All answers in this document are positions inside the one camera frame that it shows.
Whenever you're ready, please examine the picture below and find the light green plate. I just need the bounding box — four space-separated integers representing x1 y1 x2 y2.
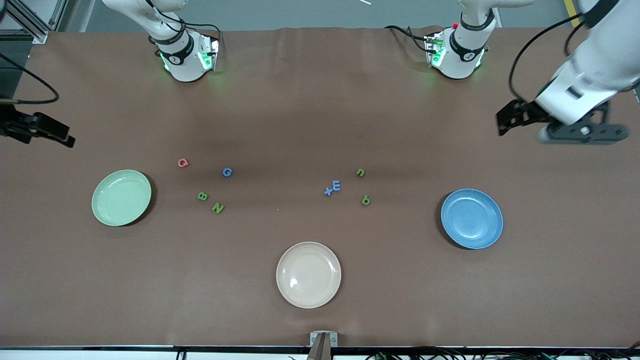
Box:
91 169 152 227

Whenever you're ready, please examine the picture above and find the blue plate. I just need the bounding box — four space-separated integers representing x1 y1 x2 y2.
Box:
440 188 504 250

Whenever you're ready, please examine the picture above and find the brown table cover sheet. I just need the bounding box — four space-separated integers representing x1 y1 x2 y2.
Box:
0 26 640 349

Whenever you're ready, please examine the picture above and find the beige plate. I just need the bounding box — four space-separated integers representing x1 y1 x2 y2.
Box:
276 241 342 309

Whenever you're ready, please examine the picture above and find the aluminium frame profile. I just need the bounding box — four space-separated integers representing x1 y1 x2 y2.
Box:
0 0 68 45

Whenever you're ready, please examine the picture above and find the black left base cable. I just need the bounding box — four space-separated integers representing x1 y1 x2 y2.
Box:
384 24 432 53

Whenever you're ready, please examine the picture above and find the black base cable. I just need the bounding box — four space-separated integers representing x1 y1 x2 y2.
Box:
165 12 224 51
384 24 432 53

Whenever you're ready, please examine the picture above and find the black right base cable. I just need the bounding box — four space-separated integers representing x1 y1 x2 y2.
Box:
165 12 224 51

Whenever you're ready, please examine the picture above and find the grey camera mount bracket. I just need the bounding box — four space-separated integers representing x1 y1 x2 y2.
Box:
309 331 339 360

